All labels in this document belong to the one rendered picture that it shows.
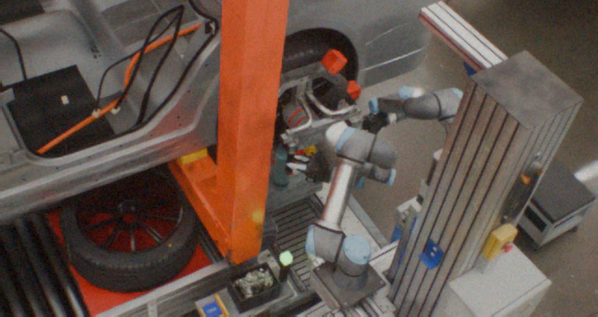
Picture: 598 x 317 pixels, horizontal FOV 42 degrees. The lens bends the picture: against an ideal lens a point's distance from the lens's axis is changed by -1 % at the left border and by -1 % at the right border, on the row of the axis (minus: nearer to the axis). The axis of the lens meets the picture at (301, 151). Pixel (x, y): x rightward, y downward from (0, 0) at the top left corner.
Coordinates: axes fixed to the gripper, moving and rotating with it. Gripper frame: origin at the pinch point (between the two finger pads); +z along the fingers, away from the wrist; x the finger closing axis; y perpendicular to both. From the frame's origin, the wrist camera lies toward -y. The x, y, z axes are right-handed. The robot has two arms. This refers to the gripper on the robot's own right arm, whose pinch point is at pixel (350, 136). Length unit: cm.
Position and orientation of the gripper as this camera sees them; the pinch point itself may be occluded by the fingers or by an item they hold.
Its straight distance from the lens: 375.0
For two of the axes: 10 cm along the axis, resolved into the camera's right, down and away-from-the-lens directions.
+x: 5.3, 6.7, -5.2
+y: 1.0, -6.5, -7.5
